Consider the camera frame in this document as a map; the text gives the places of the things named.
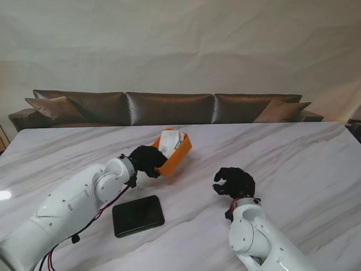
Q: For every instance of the wooden furniture piece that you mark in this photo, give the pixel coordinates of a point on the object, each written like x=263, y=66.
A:
x=2, y=138

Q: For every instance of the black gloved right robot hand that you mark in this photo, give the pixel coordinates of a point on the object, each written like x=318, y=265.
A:
x=238, y=183

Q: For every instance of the black tissue box base lid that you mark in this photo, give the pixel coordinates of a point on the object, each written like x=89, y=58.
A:
x=138, y=216

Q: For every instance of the orange tissue box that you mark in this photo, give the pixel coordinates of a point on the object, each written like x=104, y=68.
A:
x=177, y=162

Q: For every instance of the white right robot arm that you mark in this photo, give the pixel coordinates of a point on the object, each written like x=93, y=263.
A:
x=253, y=237

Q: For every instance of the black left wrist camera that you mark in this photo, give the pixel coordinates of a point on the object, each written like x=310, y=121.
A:
x=132, y=183

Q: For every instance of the brown leather sofa back cushion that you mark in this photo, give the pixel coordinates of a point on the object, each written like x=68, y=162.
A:
x=96, y=107
x=239, y=108
x=169, y=108

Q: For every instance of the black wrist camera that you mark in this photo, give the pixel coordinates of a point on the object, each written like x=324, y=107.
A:
x=228, y=215
x=132, y=183

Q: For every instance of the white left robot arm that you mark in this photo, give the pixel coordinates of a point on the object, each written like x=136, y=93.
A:
x=70, y=209

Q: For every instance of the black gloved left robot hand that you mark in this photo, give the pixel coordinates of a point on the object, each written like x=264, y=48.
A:
x=146, y=161

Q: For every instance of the white tissue pack green label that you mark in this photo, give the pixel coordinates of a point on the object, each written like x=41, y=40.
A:
x=169, y=142

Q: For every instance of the brown throw pillow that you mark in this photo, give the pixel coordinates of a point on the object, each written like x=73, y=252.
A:
x=53, y=108
x=282, y=111

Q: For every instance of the brown leather sofa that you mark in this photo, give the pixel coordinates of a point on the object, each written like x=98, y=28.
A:
x=169, y=110

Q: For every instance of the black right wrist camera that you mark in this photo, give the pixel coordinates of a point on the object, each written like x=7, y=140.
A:
x=228, y=215

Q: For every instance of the dark background object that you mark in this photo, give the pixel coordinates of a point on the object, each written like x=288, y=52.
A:
x=354, y=128

